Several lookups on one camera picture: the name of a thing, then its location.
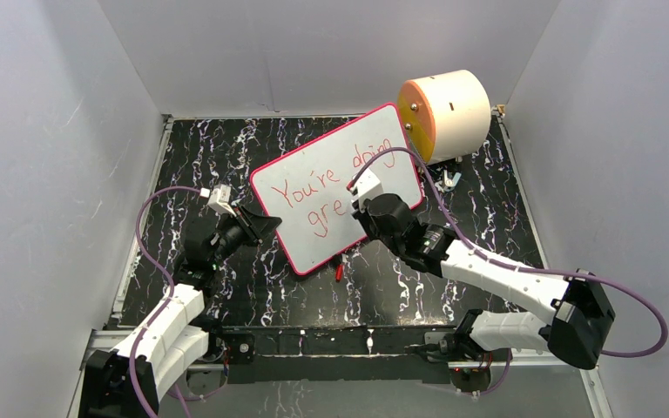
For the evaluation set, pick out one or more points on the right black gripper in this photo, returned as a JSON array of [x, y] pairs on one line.
[[362, 217]]

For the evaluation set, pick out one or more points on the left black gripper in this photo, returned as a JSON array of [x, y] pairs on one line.
[[259, 227]]

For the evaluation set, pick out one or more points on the pink framed whiteboard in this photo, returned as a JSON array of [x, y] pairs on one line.
[[307, 187]]

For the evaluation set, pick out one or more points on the red marker cap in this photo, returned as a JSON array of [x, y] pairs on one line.
[[339, 272]]

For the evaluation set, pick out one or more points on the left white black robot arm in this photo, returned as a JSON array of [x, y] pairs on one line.
[[132, 378]]

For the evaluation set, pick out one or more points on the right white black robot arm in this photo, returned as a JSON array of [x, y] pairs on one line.
[[570, 317]]

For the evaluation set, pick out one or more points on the small white clip object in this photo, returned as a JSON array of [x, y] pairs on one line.
[[448, 181]]

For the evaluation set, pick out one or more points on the cream cylinder with orange face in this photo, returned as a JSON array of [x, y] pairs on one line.
[[446, 116]]

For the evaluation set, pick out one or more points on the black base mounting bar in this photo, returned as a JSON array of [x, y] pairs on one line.
[[426, 354]]

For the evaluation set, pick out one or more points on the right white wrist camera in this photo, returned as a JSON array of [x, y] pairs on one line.
[[364, 187]]

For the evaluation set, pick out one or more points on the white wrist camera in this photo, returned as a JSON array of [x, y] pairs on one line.
[[364, 187], [218, 199]]

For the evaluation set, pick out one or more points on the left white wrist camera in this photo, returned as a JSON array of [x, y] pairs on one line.
[[218, 199]]

